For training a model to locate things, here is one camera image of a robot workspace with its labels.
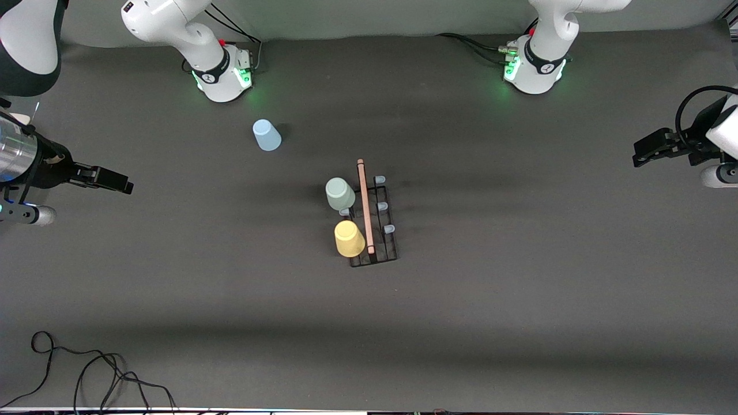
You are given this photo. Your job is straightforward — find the pale green plastic cup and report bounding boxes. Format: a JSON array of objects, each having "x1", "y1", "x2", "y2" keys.
[{"x1": 326, "y1": 177, "x2": 356, "y2": 212}]

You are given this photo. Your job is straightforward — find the yellow plastic cup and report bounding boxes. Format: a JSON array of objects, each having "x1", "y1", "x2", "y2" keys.
[{"x1": 334, "y1": 220, "x2": 366, "y2": 258}]

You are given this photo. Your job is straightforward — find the black wire cup holder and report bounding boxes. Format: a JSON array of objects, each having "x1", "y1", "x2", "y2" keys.
[{"x1": 339, "y1": 159, "x2": 400, "y2": 269}]

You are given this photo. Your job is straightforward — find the light blue plastic cup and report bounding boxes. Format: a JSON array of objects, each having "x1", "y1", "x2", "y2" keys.
[{"x1": 252, "y1": 119, "x2": 283, "y2": 152}]

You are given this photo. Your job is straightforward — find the dark grey table cloth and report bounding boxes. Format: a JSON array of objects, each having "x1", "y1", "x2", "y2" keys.
[{"x1": 0, "y1": 20, "x2": 738, "y2": 413}]

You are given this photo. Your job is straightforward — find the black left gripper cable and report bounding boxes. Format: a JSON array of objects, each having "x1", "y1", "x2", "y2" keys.
[{"x1": 675, "y1": 85, "x2": 738, "y2": 153}]

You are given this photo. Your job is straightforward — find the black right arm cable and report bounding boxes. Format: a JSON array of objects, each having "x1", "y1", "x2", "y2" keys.
[{"x1": 0, "y1": 110, "x2": 59, "y2": 157}]

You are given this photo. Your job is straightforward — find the thin black loose cable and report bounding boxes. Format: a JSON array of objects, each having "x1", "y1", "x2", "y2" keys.
[{"x1": 0, "y1": 331, "x2": 179, "y2": 415}]

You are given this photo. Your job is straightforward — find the black right arm base cables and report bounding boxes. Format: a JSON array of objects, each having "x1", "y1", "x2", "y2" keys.
[{"x1": 182, "y1": 6, "x2": 263, "y2": 73}]

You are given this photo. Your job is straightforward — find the black arm base cables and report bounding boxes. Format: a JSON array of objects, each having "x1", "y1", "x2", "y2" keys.
[
  {"x1": 182, "y1": 6, "x2": 263, "y2": 73},
  {"x1": 435, "y1": 17, "x2": 540, "y2": 65}
]

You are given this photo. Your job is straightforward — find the black left arm base cables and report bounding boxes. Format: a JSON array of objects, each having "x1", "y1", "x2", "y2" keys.
[{"x1": 435, "y1": 17, "x2": 540, "y2": 65}]

